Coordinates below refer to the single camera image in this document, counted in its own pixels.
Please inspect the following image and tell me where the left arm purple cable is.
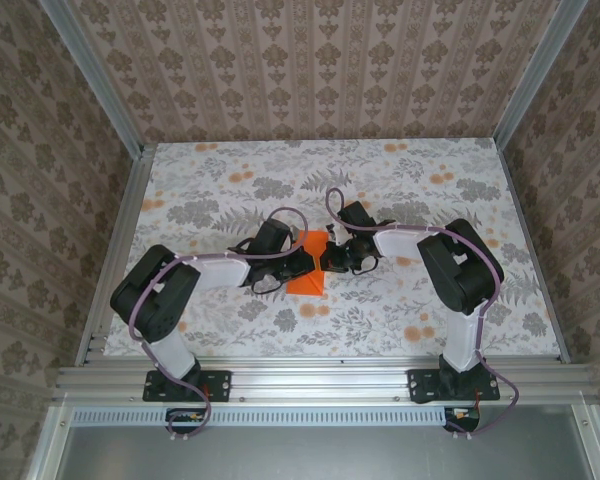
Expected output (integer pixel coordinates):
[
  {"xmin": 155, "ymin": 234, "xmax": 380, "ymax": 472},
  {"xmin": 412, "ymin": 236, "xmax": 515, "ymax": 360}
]
[{"xmin": 128, "ymin": 207, "xmax": 311, "ymax": 444}]

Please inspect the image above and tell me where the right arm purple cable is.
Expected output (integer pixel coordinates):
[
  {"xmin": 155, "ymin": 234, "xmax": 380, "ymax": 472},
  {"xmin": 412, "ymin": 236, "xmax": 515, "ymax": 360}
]
[{"xmin": 325, "ymin": 187, "xmax": 522, "ymax": 442}]

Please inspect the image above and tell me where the aluminium frame cross rail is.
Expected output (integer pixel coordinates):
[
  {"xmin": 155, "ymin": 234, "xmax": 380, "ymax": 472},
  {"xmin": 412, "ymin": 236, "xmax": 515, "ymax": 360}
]
[{"xmin": 52, "ymin": 363, "xmax": 599, "ymax": 404}]

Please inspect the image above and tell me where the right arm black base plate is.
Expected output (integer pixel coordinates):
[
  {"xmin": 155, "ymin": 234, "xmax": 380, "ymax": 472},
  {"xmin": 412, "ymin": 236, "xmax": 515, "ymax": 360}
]
[{"xmin": 407, "ymin": 368, "xmax": 501, "ymax": 404}]

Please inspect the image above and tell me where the left gripper thin black cable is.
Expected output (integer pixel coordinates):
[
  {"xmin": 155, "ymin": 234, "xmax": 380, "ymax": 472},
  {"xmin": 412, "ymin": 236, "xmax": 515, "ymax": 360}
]
[{"xmin": 249, "ymin": 269, "xmax": 286, "ymax": 296}]

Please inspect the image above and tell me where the aluminium frame post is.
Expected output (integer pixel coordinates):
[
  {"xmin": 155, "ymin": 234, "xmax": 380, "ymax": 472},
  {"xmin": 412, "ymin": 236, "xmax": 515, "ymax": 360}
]
[
  {"xmin": 493, "ymin": 0, "xmax": 589, "ymax": 147},
  {"xmin": 39, "ymin": 0, "xmax": 147, "ymax": 157}
]

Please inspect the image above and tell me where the gripper thin black cable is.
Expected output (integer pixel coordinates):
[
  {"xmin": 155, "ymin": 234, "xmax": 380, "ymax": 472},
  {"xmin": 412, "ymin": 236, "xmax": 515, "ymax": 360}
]
[
  {"xmin": 350, "ymin": 254, "xmax": 382, "ymax": 275},
  {"xmin": 249, "ymin": 269, "xmax": 286, "ymax": 296}
]

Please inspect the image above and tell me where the floral patterned table cover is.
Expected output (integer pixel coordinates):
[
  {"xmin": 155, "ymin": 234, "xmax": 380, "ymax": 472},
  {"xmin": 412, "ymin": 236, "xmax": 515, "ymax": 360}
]
[{"xmin": 102, "ymin": 139, "xmax": 565, "ymax": 360}]

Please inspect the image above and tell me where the orange paper sheet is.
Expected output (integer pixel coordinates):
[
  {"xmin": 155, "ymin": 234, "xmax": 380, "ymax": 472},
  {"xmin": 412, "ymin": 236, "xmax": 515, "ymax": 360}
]
[{"xmin": 285, "ymin": 229, "xmax": 331, "ymax": 297}]

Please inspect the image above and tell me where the grey sheet metal panel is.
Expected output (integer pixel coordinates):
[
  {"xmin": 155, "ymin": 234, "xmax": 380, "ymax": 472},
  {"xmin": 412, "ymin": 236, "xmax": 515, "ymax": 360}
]
[{"xmin": 24, "ymin": 404, "xmax": 600, "ymax": 480}]

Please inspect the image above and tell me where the right gripper thin black cable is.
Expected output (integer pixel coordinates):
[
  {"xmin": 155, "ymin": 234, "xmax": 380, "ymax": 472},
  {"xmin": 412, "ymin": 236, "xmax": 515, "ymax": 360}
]
[{"xmin": 350, "ymin": 254, "xmax": 382, "ymax": 275}]

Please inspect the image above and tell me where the aluminium table side rail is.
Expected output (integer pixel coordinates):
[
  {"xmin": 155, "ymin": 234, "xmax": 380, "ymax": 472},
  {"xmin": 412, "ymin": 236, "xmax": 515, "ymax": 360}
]
[{"xmin": 74, "ymin": 143, "xmax": 157, "ymax": 369}]

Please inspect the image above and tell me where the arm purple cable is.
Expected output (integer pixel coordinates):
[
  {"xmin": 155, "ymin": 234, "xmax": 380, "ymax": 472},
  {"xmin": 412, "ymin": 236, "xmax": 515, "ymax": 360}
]
[
  {"xmin": 325, "ymin": 187, "xmax": 522, "ymax": 442},
  {"xmin": 128, "ymin": 207, "xmax": 311, "ymax": 444}
]

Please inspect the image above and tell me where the grey slotted cable duct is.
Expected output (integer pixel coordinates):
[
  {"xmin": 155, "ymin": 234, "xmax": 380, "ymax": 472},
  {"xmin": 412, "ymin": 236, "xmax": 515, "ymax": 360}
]
[{"xmin": 72, "ymin": 405, "xmax": 481, "ymax": 427}]

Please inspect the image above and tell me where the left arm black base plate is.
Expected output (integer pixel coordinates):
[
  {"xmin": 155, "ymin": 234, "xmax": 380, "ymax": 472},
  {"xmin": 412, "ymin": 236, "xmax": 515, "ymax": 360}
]
[{"xmin": 143, "ymin": 368, "xmax": 233, "ymax": 403}]

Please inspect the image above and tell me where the black connector board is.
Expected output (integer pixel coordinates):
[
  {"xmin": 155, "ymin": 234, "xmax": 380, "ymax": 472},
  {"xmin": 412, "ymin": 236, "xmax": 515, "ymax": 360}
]
[
  {"xmin": 442, "ymin": 407, "xmax": 482, "ymax": 435},
  {"xmin": 165, "ymin": 407, "xmax": 212, "ymax": 435}
]

